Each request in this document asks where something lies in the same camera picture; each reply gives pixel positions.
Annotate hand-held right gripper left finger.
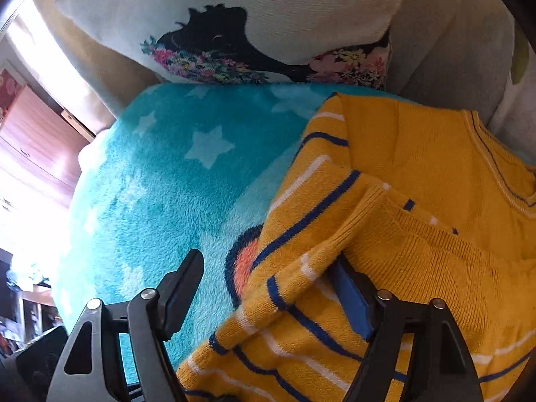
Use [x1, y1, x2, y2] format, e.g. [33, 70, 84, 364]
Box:
[45, 249, 205, 402]

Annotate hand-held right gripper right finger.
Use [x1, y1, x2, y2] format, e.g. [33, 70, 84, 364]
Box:
[327, 255, 485, 402]

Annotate yellow striped knit sweater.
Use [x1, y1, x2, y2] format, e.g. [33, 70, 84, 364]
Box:
[176, 91, 536, 402]

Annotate turquoise star fleece blanket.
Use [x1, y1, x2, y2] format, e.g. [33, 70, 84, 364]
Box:
[54, 82, 419, 386]

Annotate brown wooden cabinet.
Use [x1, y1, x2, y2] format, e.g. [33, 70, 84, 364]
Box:
[0, 84, 97, 210]

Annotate white floral print cushion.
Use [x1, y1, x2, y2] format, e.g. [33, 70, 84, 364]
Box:
[54, 0, 408, 89]

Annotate grey sofa backrest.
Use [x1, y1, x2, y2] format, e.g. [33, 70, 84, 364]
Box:
[385, 0, 517, 126]

